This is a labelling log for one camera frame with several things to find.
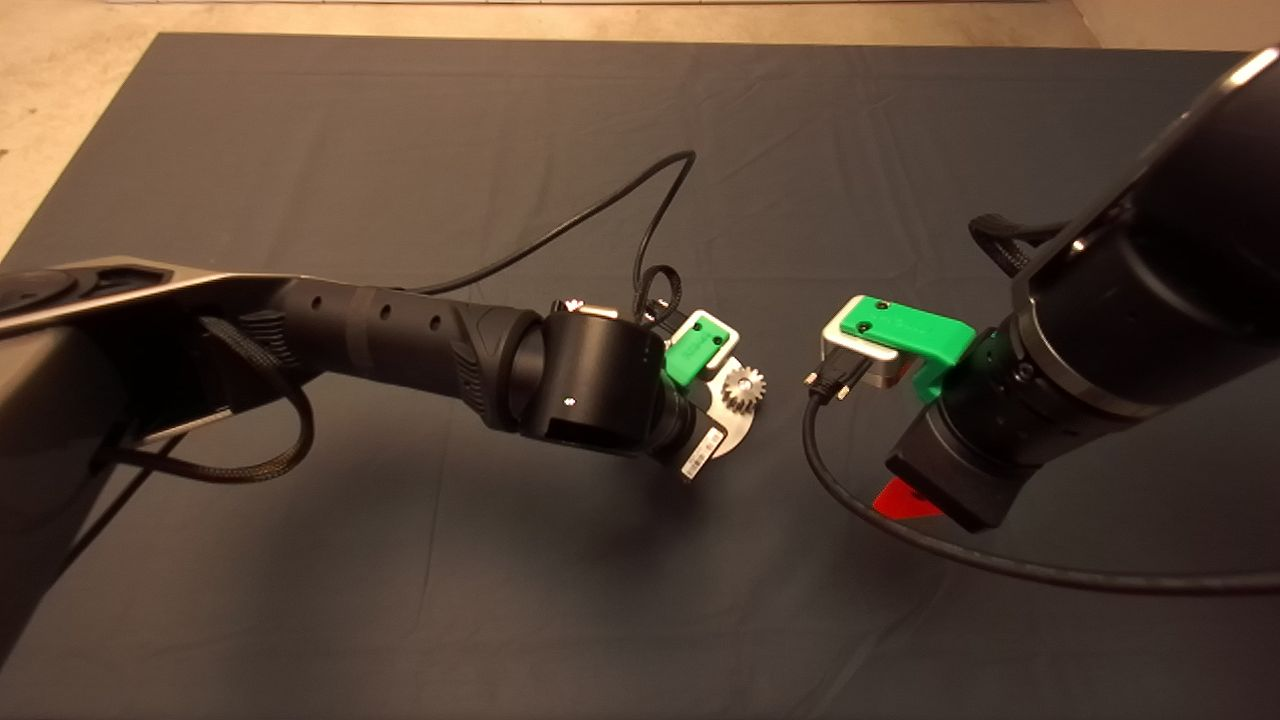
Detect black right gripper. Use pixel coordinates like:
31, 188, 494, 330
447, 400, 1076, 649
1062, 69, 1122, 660
872, 408, 1031, 533

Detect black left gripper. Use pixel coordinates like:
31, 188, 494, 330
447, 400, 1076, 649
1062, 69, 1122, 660
670, 412, 730, 486

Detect round metal carrier plate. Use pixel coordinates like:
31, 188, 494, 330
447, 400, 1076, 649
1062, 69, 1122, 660
695, 355, 758, 461

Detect dark grey table cloth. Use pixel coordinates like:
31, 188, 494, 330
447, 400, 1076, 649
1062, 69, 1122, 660
0, 30, 1280, 720

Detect green left camera mount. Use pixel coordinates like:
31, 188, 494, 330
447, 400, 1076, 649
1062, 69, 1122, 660
663, 315, 729, 390

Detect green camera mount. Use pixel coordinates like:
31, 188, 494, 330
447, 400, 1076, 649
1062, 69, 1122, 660
838, 295, 986, 405
663, 315, 729, 390

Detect silver left camera box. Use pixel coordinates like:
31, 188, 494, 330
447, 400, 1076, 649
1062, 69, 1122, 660
675, 310, 741, 373

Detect silver camera box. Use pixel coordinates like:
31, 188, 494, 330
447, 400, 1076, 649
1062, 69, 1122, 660
675, 310, 741, 373
820, 310, 907, 394

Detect silver right camera box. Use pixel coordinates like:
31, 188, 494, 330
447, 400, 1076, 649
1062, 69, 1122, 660
820, 310, 907, 394

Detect green right camera mount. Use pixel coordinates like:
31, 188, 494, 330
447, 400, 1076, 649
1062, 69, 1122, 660
838, 295, 986, 405

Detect black left camera cable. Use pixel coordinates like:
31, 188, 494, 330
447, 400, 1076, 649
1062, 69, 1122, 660
410, 150, 698, 323

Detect black braided cable sleeve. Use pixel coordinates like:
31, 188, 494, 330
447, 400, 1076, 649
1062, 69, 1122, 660
100, 315, 316, 485
968, 213, 1066, 279

